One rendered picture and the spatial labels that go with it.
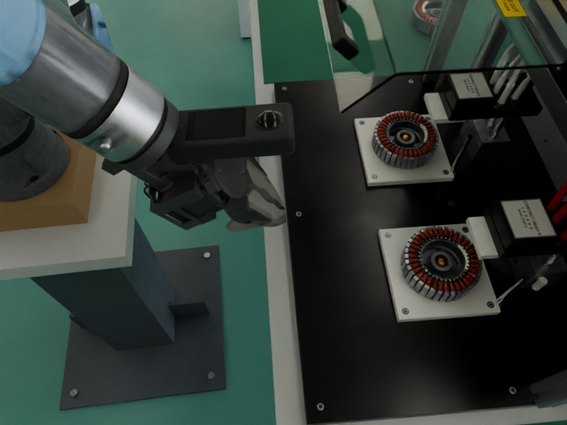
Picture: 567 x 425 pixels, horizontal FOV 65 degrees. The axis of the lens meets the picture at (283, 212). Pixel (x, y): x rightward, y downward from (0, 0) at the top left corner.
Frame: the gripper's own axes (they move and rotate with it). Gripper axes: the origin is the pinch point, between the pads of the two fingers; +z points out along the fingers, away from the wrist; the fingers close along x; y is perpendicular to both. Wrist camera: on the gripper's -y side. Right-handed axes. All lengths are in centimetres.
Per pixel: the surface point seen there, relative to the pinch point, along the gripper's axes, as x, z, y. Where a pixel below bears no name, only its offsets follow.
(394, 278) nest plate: 2.2, 23.7, -4.3
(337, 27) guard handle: -19.5, -4.3, -12.7
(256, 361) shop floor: -6, 76, 59
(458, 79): -24.6, 19.2, -22.7
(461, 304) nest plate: 7.0, 28.7, -11.7
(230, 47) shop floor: -154, 73, 64
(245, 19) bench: -160, 68, 51
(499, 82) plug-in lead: -23.1, 22.1, -27.8
